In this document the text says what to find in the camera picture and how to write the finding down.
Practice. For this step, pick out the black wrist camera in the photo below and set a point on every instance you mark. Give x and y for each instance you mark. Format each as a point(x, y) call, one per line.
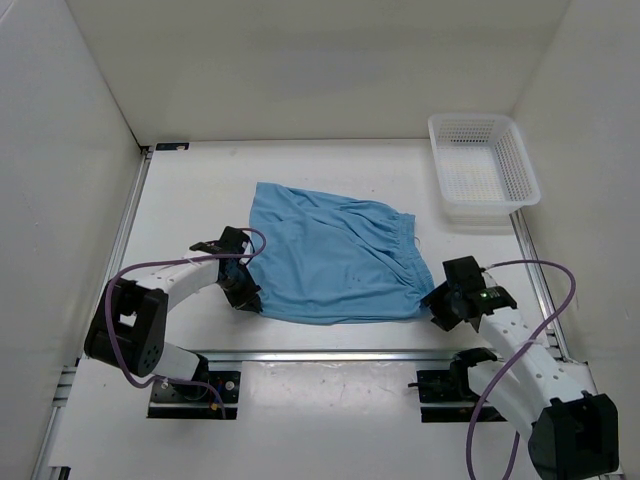
point(231, 241)
point(464, 274)

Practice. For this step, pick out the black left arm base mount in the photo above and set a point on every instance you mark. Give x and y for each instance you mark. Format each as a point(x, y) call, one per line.
point(182, 402)

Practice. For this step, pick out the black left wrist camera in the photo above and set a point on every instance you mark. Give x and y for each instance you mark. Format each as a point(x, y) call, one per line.
point(231, 241)

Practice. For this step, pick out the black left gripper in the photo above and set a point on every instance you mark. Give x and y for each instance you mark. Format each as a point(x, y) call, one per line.
point(247, 300)

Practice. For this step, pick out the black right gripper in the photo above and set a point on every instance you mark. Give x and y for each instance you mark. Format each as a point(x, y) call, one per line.
point(434, 299)

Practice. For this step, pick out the light blue shorts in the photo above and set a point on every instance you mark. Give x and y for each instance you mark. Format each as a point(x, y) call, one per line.
point(332, 259)

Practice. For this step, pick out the blue label sticker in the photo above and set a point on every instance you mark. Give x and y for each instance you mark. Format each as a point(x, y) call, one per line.
point(172, 146)

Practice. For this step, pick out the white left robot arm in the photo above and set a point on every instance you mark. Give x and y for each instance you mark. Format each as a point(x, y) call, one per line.
point(129, 326)

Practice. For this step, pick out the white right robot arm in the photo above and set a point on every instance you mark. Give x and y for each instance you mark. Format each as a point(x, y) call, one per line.
point(570, 432)

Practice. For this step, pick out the white plastic mesh basket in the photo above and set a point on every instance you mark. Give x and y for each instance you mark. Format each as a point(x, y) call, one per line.
point(483, 168)

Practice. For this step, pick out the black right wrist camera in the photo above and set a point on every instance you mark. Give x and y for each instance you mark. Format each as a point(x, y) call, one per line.
point(464, 274)

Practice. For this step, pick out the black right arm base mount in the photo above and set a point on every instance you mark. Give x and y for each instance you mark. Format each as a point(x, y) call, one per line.
point(444, 394)

